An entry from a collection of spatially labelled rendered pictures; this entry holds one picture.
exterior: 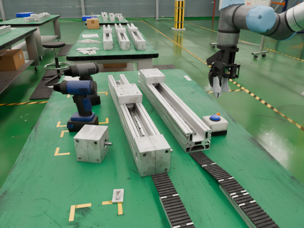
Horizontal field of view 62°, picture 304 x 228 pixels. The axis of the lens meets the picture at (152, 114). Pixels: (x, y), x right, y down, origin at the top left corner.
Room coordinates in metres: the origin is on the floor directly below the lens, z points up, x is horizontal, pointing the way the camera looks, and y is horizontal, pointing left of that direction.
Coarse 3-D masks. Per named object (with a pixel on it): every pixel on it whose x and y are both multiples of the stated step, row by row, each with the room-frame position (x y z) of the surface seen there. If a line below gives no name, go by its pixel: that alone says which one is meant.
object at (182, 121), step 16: (160, 96) 1.15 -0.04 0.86; (176, 96) 1.15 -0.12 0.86; (160, 112) 1.09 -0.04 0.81; (176, 112) 1.02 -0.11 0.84; (192, 112) 0.96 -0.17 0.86; (176, 128) 0.88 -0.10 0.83; (192, 128) 0.87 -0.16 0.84; (208, 128) 0.82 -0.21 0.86; (192, 144) 0.79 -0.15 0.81; (208, 144) 0.81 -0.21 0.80
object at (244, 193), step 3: (237, 192) 0.54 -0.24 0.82; (240, 192) 0.54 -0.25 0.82; (243, 192) 0.54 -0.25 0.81; (246, 192) 0.54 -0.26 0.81; (231, 195) 0.53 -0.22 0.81; (234, 195) 0.53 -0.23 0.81; (237, 195) 0.53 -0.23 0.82; (240, 195) 0.53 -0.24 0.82; (243, 195) 0.53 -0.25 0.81; (246, 195) 0.53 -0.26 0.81; (234, 198) 0.52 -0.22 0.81
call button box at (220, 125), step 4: (204, 116) 0.98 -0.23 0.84; (208, 116) 0.98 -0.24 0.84; (220, 116) 0.98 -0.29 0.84; (204, 120) 0.95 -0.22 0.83; (208, 120) 0.94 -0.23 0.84; (212, 120) 0.93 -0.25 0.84; (216, 120) 0.93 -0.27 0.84; (220, 120) 0.94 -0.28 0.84; (224, 120) 0.94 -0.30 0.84; (208, 124) 0.92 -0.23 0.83; (212, 124) 0.90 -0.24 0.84; (216, 124) 0.91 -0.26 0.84; (220, 124) 0.91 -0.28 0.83; (224, 124) 0.92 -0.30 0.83; (212, 128) 0.90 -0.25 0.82; (216, 128) 0.91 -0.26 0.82; (220, 128) 0.91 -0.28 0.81; (224, 128) 0.92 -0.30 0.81; (212, 132) 0.91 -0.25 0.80; (216, 132) 0.91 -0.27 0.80; (220, 132) 0.91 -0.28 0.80; (224, 132) 0.92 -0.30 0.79; (212, 136) 0.91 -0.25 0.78
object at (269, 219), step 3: (264, 219) 0.45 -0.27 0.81; (267, 219) 0.45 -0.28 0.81; (270, 219) 0.45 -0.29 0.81; (252, 222) 0.44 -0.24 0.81; (255, 222) 0.44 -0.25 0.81; (258, 222) 0.44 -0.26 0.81; (261, 222) 0.44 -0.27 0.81; (264, 222) 0.44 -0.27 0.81; (267, 222) 0.44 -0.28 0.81; (270, 222) 0.44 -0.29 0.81; (273, 222) 0.44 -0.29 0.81; (255, 225) 0.43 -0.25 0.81; (258, 225) 0.43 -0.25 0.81; (261, 225) 0.43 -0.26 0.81; (264, 225) 0.43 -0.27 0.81; (267, 225) 0.43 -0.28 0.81
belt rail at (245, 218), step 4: (220, 188) 0.59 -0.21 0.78; (224, 192) 0.57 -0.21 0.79; (228, 196) 0.55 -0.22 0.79; (232, 200) 0.54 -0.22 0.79; (232, 204) 0.53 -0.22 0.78; (236, 204) 0.52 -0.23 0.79; (236, 208) 0.51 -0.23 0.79; (240, 208) 0.50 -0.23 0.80; (240, 212) 0.49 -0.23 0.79; (244, 216) 0.48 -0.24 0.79; (244, 220) 0.47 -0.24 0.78; (248, 220) 0.47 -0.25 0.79; (248, 224) 0.46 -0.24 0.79; (252, 224) 0.45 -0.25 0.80
